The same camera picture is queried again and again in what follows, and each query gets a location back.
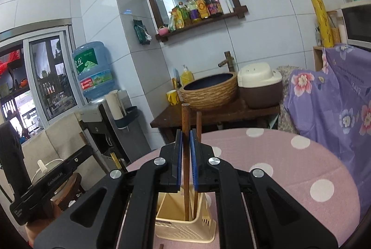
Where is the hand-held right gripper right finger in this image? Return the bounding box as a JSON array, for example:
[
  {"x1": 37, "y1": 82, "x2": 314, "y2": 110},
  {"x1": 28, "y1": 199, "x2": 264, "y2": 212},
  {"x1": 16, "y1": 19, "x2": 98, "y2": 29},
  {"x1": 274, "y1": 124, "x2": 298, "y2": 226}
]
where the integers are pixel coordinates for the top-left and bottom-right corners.
[{"x1": 189, "y1": 129, "x2": 338, "y2": 249}]

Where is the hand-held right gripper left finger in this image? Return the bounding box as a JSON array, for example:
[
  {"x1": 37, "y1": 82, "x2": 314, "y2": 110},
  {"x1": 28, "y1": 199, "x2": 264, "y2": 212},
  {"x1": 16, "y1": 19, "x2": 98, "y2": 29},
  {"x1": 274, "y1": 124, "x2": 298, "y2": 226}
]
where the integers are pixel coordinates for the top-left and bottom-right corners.
[{"x1": 33, "y1": 129, "x2": 184, "y2": 249}]

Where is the cream perforated utensil holder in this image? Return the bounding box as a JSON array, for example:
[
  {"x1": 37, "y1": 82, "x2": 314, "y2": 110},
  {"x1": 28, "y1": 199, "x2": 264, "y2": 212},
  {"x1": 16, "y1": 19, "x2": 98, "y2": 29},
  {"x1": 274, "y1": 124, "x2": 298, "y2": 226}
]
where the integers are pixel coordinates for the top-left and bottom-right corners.
[{"x1": 155, "y1": 191, "x2": 216, "y2": 248}]

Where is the dark wooden stool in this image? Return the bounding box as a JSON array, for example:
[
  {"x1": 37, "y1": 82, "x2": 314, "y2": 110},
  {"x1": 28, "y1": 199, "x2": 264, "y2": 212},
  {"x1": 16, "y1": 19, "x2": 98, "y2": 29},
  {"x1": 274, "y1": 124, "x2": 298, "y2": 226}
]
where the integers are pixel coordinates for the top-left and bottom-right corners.
[{"x1": 55, "y1": 172, "x2": 87, "y2": 209}]

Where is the dark wooden counter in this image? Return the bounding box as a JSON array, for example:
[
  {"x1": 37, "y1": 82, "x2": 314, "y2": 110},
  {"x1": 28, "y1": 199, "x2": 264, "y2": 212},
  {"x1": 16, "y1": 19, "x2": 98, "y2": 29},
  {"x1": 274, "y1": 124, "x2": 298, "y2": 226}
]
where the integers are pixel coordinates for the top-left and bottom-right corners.
[{"x1": 150, "y1": 98, "x2": 281, "y2": 133}]

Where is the yellow mug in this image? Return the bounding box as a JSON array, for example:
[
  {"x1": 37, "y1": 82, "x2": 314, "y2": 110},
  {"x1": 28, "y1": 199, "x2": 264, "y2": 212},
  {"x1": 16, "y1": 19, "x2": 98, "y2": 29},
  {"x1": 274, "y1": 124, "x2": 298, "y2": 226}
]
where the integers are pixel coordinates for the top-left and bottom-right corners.
[{"x1": 166, "y1": 89, "x2": 181, "y2": 105}]

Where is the woven round wash basin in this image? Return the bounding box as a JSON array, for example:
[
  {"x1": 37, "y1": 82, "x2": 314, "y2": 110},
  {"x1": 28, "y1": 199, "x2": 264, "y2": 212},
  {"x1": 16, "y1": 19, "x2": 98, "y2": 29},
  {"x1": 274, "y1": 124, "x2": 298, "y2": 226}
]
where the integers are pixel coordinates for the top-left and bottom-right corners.
[{"x1": 180, "y1": 73, "x2": 238, "y2": 110}]

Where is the grey water dispenser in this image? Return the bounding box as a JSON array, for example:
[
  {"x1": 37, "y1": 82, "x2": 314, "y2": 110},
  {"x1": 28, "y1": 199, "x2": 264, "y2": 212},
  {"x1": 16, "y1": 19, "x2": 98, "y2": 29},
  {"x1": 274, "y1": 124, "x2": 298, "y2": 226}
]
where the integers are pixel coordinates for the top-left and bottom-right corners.
[{"x1": 78, "y1": 89, "x2": 151, "y2": 171}]

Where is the yellow soap pump bottle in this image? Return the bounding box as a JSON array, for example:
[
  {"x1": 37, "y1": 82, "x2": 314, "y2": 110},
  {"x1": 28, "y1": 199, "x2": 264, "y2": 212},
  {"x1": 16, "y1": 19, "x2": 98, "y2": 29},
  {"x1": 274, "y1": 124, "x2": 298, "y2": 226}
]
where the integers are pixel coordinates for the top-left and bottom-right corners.
[{"x1": 180, "y1": 65, "x2": 195, "y2": 87}]

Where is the pink polka dot tablecloth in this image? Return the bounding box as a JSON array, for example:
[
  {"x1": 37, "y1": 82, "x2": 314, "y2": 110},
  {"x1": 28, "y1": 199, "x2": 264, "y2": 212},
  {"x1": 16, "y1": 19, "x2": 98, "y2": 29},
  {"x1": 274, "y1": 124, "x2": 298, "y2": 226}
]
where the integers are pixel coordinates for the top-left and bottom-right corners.
[{"x1": 126, "y1": 128, "x2": 361, "y2": 249}]

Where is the white paper cup holder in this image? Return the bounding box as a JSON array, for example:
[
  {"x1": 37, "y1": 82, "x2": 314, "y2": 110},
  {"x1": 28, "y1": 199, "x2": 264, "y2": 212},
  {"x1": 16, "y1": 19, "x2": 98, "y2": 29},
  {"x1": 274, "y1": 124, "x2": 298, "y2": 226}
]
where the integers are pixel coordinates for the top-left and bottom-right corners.
[{"x1": 105, "y1": 90, "x2": 126, "y2": 122}]

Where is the brown white rice cooker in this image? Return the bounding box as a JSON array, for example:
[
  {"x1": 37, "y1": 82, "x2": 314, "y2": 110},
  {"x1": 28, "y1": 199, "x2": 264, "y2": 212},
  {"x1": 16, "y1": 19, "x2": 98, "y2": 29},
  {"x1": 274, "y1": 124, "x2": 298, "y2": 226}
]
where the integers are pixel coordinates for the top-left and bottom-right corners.
[{"x1": 237, "y1": 62, "x2": 283, "y2": 109}]

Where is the bamboo style faucet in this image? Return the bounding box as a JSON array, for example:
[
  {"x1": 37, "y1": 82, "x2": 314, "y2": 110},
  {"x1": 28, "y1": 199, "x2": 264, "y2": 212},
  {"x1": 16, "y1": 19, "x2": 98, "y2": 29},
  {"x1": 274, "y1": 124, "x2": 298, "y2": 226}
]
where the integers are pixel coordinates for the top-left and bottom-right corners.
[{"x1": 218, "y1": 51, "x2": 235, "y2": 72}]

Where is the sliding glass window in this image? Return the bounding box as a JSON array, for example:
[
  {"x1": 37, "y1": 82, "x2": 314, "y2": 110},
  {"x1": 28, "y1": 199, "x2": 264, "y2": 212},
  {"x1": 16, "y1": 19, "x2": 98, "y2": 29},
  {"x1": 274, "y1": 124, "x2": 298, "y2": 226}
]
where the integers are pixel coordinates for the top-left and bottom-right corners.
[{"x1": 0, "y1": 24, "x2": 84, "y2": 145}]

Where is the grey patterned blanket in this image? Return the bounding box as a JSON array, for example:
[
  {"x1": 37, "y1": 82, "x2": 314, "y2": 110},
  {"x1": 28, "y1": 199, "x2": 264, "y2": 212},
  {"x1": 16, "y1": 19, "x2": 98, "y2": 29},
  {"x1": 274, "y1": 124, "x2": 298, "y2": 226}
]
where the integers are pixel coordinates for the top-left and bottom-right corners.
[{"x1": 275, "y1": 65, "x2": 305, "y2": 133}]

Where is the blue water jug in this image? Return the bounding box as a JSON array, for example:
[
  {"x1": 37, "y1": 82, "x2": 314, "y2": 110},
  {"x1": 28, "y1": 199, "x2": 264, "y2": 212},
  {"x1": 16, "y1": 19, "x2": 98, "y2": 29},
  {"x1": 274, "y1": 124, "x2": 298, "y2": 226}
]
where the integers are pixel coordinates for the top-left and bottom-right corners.
[{"x1": 72, "y1": 41, "x2": 113, "y2": 100}]

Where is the yellow seasoning pouch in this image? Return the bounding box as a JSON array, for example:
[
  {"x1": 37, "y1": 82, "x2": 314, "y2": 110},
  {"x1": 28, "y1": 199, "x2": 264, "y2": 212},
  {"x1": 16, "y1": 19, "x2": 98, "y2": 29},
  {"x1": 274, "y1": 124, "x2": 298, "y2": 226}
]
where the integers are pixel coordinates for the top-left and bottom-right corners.
[{"x1": 171, "y1": 7, "x2": 184, "y2": 29}]

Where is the purple floral cloth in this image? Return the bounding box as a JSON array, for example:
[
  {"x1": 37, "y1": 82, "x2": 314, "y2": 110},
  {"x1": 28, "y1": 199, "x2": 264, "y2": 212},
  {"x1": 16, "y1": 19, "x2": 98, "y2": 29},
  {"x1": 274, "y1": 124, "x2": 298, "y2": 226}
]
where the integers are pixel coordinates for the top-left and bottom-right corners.
[{"x1": 282, "y1": 44, "x2": 371, "y2": 206}]

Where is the purple label sauce bottle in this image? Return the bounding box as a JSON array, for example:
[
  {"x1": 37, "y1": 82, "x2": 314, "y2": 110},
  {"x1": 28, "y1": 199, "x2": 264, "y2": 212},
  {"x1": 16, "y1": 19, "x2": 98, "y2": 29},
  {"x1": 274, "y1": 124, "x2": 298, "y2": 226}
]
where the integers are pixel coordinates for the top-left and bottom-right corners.
[{"x1": 185, "y1": 0, "x2": 199, "y2": 20}]

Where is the yellow label sauce bottle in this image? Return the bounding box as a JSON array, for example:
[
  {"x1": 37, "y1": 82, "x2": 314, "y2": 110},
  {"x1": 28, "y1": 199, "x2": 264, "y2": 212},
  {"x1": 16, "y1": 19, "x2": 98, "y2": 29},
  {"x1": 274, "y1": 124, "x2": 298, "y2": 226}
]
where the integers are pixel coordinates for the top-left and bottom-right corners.
[{"x1": 195, "y1": 0, "x2": 210, "y2": 19}]

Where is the dark soy sauce bottle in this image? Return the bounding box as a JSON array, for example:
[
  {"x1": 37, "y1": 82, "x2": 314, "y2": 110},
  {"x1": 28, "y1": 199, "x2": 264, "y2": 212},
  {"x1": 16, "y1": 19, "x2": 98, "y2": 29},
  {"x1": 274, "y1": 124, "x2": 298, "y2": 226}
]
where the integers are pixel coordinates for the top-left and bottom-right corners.
[{"x1": 203, "y1": 0, "x2": 223, "y2": 17}]

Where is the light wooden shelf box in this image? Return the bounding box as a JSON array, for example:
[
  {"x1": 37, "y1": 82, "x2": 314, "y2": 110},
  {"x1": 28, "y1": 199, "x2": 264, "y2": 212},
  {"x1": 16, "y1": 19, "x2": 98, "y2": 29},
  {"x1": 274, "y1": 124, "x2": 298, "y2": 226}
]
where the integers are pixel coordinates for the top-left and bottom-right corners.
[{"x1": 313, "y1": 46, "x2": 326, "y2": 71}]

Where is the white plastic bottle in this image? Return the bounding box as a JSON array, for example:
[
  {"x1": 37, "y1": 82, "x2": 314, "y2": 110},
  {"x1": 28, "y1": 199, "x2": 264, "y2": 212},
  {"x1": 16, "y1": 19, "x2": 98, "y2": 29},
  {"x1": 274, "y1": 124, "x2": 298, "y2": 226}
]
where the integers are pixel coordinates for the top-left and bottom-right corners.
[{"x1": 218, "y1": 0, "x2": 232, "y2": 14}]

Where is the yellow wrap roll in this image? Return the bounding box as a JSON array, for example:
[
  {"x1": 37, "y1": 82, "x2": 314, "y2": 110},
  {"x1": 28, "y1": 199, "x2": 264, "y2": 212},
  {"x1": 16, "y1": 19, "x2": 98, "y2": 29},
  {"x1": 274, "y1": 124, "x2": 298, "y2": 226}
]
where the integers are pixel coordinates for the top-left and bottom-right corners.
[{"x1": 311, "y1": 0, "x2": 335, "y2": 48}]

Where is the glass jar with sticks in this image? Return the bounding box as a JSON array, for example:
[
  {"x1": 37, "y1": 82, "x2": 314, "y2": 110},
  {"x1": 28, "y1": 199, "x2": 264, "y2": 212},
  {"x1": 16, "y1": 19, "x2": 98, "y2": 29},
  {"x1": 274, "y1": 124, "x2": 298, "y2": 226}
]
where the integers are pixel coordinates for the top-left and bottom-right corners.
[{"x1": 327, "y1": 11, "x2": 342, "y2": 45}]

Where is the white microwave oven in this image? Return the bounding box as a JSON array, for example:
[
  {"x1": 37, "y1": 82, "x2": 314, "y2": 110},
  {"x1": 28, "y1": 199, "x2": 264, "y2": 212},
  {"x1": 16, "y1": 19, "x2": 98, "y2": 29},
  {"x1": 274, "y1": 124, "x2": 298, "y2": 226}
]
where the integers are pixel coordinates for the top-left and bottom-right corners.
[{"x1": 340, "y1": 0, "x2": 371, "y2": 49}]

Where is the green packet on wall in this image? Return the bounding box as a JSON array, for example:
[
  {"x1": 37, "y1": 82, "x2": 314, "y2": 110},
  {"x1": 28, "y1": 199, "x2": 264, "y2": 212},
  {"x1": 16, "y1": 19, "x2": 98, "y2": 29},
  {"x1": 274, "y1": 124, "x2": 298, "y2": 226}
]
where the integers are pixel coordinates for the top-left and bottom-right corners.
[{"x1": 133, "y1": 19, "x2": 153, "y2": 46}]

